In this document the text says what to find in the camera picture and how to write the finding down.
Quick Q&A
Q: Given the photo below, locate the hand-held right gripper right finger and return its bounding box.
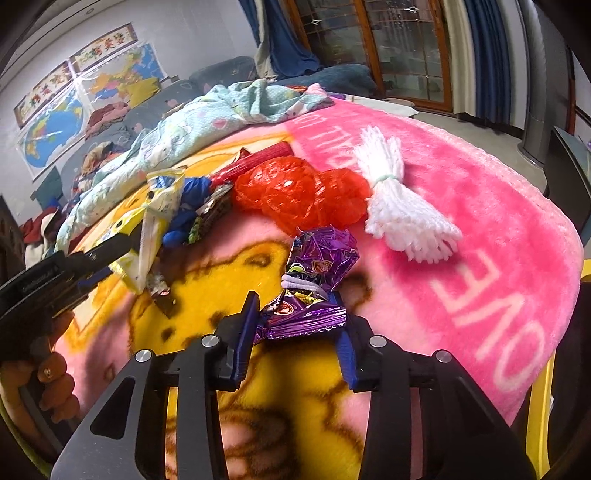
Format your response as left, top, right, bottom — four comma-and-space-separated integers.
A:
330, 302, 539, 480

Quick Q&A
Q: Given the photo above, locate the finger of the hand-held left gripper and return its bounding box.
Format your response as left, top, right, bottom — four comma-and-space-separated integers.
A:
78, 270, 116, 294
85, 224, 145, 273

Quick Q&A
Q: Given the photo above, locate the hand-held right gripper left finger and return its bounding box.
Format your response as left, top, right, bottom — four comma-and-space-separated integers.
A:
51, 291, 262, 480

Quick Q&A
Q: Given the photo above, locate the yellow white snack packet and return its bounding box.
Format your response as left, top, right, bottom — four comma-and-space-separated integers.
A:
95, 167, 187, 296

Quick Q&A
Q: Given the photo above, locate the purple candy wrapper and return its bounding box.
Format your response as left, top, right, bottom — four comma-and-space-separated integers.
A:
253, 225, 361, 346

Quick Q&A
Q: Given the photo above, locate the red plastic bag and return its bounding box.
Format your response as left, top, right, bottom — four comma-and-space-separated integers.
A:
233, 156, 372, 236

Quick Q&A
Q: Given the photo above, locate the white foam net bundle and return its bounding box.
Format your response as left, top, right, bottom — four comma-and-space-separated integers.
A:
353, 126, 464, 264

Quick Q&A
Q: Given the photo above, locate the yellow rimmed bin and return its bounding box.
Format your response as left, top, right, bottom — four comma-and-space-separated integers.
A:
524, 272, 591, 478

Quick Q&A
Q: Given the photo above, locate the person's left hand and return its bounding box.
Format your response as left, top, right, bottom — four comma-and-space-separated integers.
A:
0, 311, 81, 462

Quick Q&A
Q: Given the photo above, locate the pile of mixed clothes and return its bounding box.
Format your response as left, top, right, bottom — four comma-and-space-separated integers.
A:
21, 208, 61, 273

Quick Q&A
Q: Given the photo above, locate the dark wooden cabinet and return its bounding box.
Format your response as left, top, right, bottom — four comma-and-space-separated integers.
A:
0, 194, 26, 268

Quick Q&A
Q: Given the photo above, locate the colourful patterned cloth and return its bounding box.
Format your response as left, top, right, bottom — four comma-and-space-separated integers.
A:
74, 141, 121, 185

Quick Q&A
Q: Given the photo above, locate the blue plastic bag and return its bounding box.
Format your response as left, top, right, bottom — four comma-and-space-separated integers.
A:
161, 175, 213, 245

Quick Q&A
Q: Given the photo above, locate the dark patterned wrapper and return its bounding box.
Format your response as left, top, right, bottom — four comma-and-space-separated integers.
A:
187, 182, 235, 245

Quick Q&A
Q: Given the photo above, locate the red clothes pile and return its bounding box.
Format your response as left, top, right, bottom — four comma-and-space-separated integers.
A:
85, 102, 134, 139

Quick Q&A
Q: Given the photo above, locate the world map poster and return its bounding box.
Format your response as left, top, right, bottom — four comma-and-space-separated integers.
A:
18, 90, 90, 178

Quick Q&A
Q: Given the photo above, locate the light blue printed quilt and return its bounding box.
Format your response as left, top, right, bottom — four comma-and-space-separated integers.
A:
53, 78, 335, 254

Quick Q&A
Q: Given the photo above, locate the country map poster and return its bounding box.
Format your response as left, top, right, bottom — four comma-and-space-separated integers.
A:
78, 41, 167, 112

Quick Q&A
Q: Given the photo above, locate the red cylinder tube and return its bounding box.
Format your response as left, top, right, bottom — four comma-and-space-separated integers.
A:
209, 142, 295, 190

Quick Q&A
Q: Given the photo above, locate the framed calligraphy scroll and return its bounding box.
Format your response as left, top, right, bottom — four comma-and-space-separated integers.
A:
13, 62, 74, 129
69, 28, 139, 73

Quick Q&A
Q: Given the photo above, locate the pink yellow printed blanket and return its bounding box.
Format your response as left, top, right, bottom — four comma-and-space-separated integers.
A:
48, 95, 585, 480

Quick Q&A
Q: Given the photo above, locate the blue grey sofa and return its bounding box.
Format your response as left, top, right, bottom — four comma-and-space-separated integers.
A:
28, 55, 384, 259

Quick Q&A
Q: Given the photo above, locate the white top coffee table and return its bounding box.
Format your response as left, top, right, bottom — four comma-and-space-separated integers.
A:
342, 90, 419, 118

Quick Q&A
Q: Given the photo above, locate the blue curtain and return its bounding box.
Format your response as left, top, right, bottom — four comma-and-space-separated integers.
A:
464, 0, 513, 127
238, 0, 324, 79

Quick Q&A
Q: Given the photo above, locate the black cabinet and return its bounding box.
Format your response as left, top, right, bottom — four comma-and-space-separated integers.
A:
542, 126, 591, 241

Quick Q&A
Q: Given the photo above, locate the wooden glass door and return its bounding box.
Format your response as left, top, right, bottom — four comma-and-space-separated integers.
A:
284, 0, 455, 114

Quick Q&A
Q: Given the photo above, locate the grey tower air conditioner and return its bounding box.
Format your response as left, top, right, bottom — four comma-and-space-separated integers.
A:
516, 0, 578, 167

